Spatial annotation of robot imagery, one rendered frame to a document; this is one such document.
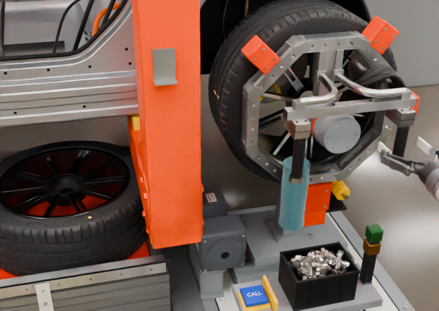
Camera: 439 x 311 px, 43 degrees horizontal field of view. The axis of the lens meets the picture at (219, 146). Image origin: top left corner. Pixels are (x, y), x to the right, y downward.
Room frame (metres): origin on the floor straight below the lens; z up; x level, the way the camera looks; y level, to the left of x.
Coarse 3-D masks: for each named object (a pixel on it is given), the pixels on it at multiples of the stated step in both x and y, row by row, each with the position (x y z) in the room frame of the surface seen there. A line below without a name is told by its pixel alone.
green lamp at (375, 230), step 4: (376, 224) 1.33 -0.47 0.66; (368, 228) 1.31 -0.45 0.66; (372, 228) 1.31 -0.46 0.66; (376, 228) 1.31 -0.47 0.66; (380, 228) 1.31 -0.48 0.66; (368, 232) 1.31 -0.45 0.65; (372, 232) 1.29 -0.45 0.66; (376, 232) 1.29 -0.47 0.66; (380, 232) 1.30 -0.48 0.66; (368, 236) 1.30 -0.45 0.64; (372, 236) 1.29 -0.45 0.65; (376, 236) 1.29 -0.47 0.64; (380, 236) 1.30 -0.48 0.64; (372, 240) 1.29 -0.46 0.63; (376, 240) 1.29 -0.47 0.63; (380, 240) 1.30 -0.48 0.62
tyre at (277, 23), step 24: (288, 0) 1.92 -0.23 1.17; (312, 0) 1.91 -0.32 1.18; (240, 24) 1.89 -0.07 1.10; (264, 24) 1.78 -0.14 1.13; (288, 24) 1.73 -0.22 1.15; (312, 24) 1.74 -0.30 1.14; (336, 24) 1.77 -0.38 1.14; (360, 24) 1.79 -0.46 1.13; (240, 48) 1.75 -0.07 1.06; (216, 72) 1.82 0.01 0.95; (240, 72) 1.68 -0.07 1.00; (216, 96) 1.77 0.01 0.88; (240, 96) 1.69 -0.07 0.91; (216, 120) 1.79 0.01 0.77; (240, 120) 1.69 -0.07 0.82; (240, 144) 1.69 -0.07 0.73
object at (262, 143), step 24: (312, 72) 1.77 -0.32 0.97; (360, 72) 1.93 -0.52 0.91; (264, 96) 1.73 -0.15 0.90; (288, 96) 1.76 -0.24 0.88; (360, 96) 1.91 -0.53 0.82; (264, 120) 1.73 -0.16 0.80; (360, 120) 1.85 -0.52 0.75; (264, 144) 1.81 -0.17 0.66; (288, 144) 1.90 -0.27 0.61; (312, 144) 1.78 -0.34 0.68
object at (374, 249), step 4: (364, 240) 1.32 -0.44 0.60; (364, 244) 1.32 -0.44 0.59; (368, 244) 1.30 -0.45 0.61; (372, 244) 1.30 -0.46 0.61; (376, 244) 1.30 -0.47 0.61; (380, 244) 1.30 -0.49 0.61; (364, 248) 1.32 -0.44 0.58; (368, 248) 1.29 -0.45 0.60; (372, 248) 1.29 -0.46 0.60; (376, 248) 1.30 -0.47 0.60; (368, 252) 1.29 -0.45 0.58; (372, 252) 1.29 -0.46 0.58; (376, 252) 1.30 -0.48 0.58
